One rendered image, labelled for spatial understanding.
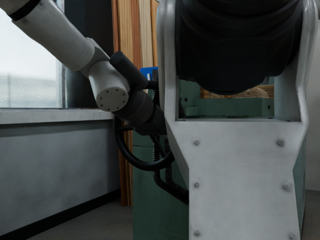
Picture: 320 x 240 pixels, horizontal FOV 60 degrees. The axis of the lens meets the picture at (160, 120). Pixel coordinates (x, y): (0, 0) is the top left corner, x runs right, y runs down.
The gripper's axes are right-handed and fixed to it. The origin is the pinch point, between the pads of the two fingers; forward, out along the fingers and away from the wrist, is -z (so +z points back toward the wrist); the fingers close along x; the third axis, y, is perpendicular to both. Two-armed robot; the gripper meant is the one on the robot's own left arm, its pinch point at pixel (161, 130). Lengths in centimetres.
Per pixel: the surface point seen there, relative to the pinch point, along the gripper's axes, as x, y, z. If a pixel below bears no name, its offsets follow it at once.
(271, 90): 19.0, 30.9, -28.9
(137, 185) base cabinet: -30.9, -8.5, -34.7
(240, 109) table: 13.2, 17.3, -18.9
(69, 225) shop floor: -130, -34, -95
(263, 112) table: 20.0, 17.1, -20.6
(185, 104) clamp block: -3.1, 16.0, -12.3
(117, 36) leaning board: -131, 125, -67
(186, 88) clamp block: -2.9, 21.1, -10.3
